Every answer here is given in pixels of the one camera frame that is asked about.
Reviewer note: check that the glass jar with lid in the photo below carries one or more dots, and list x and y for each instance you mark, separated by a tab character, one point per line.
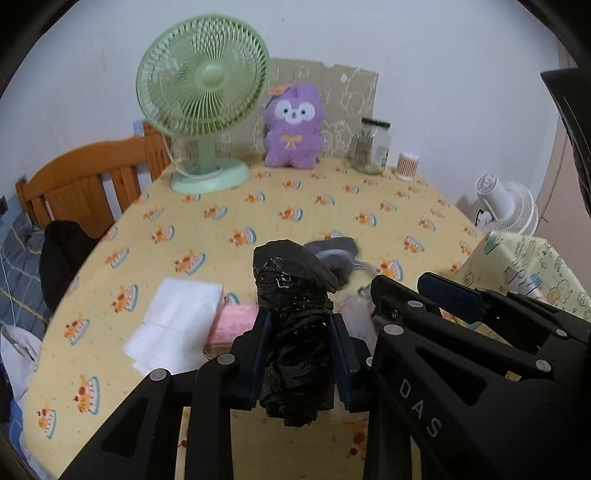
369	148

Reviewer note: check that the beige patterned board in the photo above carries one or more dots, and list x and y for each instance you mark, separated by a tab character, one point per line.
347	93

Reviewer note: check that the white floor fan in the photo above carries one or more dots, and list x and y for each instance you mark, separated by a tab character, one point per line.
501	206

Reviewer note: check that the clear plastic bag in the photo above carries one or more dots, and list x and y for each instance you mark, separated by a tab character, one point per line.
357	313

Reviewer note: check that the black clothing on bed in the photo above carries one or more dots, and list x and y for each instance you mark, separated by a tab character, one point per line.
66	247

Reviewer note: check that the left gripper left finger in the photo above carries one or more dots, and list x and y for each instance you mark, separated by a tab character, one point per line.
254	356

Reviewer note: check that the blue plaid bedding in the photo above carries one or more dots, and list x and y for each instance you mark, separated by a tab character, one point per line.
22	303

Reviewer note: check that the wall socket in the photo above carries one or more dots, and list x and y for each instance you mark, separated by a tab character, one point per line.
3	206

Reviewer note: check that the green desk fan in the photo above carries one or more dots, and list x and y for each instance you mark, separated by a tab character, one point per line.
197	80

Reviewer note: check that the yellow cartoon storage bag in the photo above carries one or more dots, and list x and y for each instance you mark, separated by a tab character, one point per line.
531	266

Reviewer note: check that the yellow cartoon tablecloth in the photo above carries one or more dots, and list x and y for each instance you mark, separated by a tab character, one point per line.
403	228

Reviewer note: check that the black plastic bag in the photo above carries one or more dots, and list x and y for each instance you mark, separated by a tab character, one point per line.
294	286

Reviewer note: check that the white clothing pile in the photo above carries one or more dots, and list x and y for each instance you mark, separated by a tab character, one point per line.
20	353

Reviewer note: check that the pink tissue packet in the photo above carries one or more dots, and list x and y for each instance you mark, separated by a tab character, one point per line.
232	321

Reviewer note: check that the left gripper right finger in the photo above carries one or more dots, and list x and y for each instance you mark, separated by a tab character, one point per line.
347	364

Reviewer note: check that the white folded tissue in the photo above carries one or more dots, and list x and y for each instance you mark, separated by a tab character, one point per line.
175	327

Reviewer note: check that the purple plush toy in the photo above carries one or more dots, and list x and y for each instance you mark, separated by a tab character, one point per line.
294	119

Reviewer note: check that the cotton swab container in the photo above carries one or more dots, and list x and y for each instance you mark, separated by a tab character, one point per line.
407	166

